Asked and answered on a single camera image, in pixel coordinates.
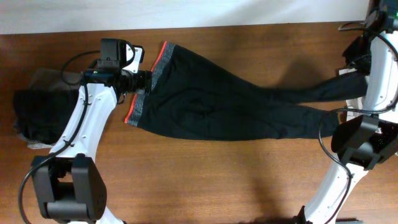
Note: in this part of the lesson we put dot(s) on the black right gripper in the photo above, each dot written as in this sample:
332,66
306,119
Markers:
351,61

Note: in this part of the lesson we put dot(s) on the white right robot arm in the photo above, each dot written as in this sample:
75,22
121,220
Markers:
370,138

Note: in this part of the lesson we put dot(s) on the crumpled beige garment pile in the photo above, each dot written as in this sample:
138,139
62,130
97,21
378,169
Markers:
357,103

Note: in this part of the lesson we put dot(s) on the folded grey garment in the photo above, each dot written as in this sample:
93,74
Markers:
48,80

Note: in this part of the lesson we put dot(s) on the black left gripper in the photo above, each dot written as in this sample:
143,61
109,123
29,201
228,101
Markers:
147,81

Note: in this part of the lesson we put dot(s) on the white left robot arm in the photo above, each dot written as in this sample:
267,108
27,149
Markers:
67,183

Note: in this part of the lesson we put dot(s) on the black leggings with red waistband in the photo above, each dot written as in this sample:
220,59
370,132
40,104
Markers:
193,98

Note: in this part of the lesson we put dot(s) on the folded black garment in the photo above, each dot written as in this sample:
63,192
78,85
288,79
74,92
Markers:
42,116

